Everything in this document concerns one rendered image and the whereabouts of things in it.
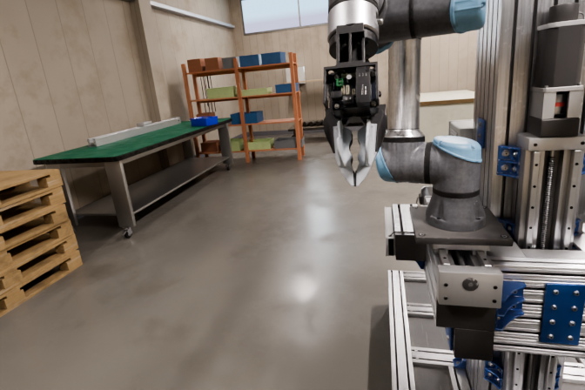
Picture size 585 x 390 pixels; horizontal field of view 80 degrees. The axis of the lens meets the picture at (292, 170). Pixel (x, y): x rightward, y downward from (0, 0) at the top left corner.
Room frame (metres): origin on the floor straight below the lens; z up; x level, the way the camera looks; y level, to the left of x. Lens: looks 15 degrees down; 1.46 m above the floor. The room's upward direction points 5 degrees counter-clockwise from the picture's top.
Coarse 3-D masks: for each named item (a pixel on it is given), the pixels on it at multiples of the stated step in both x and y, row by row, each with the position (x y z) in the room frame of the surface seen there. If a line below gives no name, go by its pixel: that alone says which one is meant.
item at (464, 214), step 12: (444, 192) 0.85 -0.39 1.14; (432, 204) 0.88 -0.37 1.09; (444, 204) 0.85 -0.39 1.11; (456, 204) 0.83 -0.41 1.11; (468, 204) 0.83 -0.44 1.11; (480, 204) 0.84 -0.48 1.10; (432, 216) 0.87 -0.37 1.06; (444, 216) 0.84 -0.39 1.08; (456, 216) 0.82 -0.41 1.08; (468, 216) 0.82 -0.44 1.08; (480, 216) 0.84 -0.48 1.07; (444, 228) 0.83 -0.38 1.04; (456, 228) 0.82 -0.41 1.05; (468, 228) 0.81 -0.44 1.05; (480, 228) 0.82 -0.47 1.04
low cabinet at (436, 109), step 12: (420, 96) 7.47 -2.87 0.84; (432, 96) 7.21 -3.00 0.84; (444, 96) 6.95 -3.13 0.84; (456, 96) 6.70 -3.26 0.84; (468, 96) 6.48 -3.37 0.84; (420, 108) 6.29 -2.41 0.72; (432, 108) 6.24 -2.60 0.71; (444, 108) 6.18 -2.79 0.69; (456, 108) 6.13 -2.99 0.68; (468, 108) 6.08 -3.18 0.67; (420, 120) 6.29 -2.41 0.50; (432, 120) 6.24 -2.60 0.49; (444, 120) 6.18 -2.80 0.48; (432, 132) 6.24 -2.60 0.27; (444, 132) 6.18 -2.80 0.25
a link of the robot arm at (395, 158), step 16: (400, 48) 0.95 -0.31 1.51; (416, 48) 0.95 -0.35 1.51; (400, 64) 0.95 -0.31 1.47; (416, 64) 0.95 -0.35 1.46; (400, 80) 0.94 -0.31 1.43; (416, 80) 0.94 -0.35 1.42; (400, 96) 0.94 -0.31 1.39; (416, 96) 0.94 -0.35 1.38; (400, 112) 0.93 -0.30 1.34; (416, 112) 0.93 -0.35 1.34; (400, 128) 0.93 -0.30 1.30; (416, 128) 0.93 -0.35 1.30; (384, 144) 0.95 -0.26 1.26; (400, 144) 0.91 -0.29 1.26; (416, 144) 0.90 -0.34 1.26; (384, 160) 0.92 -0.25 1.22; (400, 160) 0.90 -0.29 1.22; (416, 160) 0.88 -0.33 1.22; (384, 176) 0.93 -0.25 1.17; (400, 176) 0.91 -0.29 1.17; (416, 176) 0.89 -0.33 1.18
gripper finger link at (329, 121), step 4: (328, 108) 0.52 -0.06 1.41; (328, 112) 0.52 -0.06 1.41; (328, 116) 0.51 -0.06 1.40; (332, 116) 0.51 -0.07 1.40; (324, 120) 0.51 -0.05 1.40; (328, 120) 0.51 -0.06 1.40; (332, 120) 0.51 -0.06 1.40; (336, 120) 0.51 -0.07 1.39; (324, 124) 0.51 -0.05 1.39; (328, 124) 0.51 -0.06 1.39; (332, 124) 0.50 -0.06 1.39; (336, 124) 0.50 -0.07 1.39; (324, 128) 0.51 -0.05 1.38; (328, 128) 0.51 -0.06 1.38; (332, 128) 0.50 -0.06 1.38; (328, 132) 0.50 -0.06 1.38; (332, 132) 0.50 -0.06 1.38; (328, 136) 0.50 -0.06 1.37; (332, 136) 0.50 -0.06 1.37; (328, 140) 0.50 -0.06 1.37; (332, 140) 0.50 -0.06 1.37; (332, 144) 0.50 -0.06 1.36; (332, 148) 0.50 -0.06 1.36
